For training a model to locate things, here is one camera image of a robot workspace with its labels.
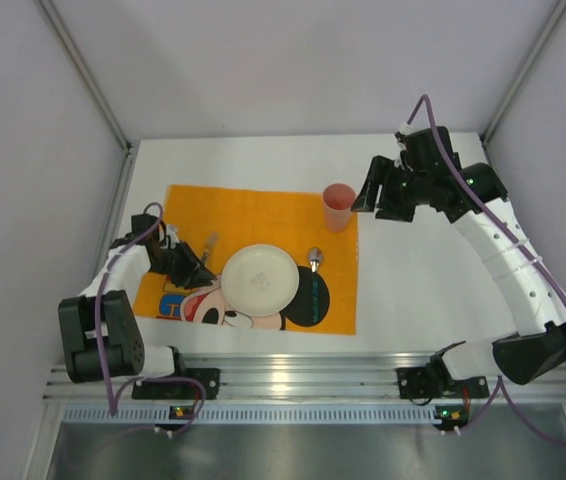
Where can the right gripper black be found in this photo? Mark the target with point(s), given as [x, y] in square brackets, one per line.
[390, 188]

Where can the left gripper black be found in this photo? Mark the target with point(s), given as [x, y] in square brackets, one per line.
[183, 264]

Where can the fork with green handle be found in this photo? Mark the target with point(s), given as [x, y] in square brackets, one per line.
[209, 246]

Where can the pink plastic cup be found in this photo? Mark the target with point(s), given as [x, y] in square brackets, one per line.
[337, 199]

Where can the orange Mickey Mouse placemat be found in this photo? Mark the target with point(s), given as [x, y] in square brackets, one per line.
[293, 222]

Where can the cream round plate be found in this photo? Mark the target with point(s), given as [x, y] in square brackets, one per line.
[260, 280]

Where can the spoon with green handle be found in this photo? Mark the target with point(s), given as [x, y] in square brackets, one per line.
[315, 258]

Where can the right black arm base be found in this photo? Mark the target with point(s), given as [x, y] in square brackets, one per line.
[432, 381]

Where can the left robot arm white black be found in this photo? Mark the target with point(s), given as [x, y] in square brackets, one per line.
[99, 328]

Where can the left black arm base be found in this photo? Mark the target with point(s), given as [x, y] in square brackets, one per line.
[183, 382]

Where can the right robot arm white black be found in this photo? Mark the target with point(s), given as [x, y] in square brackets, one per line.
[429, 172]

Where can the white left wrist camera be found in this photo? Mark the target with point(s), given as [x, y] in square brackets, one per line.
[170, 236]

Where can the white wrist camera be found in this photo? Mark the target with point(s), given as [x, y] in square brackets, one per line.
[404, 130]
[170, 236]

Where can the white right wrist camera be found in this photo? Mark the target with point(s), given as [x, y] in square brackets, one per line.
[404, 130]

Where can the aluminium mounting rail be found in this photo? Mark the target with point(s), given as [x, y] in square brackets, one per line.
[316, 377]

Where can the slotted cable duct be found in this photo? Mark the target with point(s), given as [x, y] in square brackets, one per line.
[268, 414]

